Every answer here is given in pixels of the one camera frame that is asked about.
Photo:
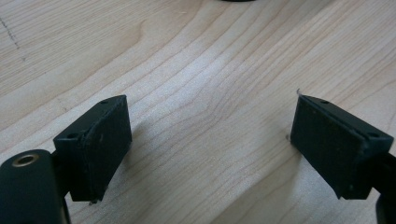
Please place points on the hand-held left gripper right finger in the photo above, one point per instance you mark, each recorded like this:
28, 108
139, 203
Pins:
330, 146

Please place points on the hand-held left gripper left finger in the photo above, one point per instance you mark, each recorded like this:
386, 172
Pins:
93, 149

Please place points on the black round object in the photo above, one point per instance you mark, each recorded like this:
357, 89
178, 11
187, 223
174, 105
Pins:
236, 0

